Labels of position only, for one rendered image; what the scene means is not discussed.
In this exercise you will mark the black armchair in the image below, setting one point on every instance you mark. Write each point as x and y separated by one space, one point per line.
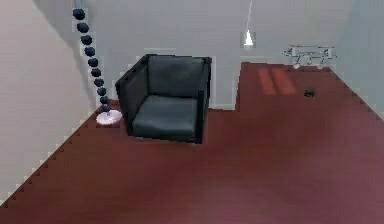
166 100

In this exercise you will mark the black beaded floor lamp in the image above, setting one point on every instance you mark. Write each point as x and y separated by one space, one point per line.
93 62

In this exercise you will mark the small black floor object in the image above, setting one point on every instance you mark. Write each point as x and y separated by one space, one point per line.
309 92

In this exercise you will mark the white metal frame table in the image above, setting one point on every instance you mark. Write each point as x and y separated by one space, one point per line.
310 53

